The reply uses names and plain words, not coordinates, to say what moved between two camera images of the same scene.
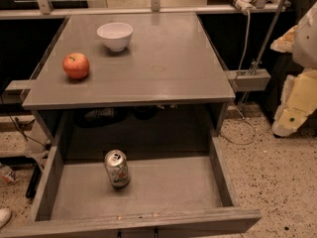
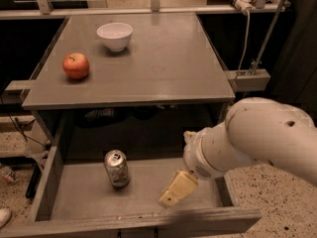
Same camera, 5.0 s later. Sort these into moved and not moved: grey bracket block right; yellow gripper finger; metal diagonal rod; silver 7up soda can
Moved: yellow gripper finger
Not moved: silver 7up soda can; grey bracket block right; metal diagonal rod
